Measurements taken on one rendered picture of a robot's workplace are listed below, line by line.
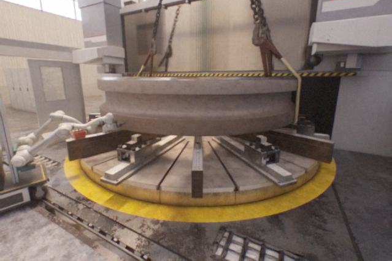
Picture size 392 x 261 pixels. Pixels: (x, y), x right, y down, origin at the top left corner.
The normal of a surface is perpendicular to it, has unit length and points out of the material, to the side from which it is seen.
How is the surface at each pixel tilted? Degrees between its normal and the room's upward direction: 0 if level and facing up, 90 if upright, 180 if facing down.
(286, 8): 90
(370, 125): 90
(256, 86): 90
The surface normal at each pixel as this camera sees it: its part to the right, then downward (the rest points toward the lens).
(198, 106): -0.01, 0.20
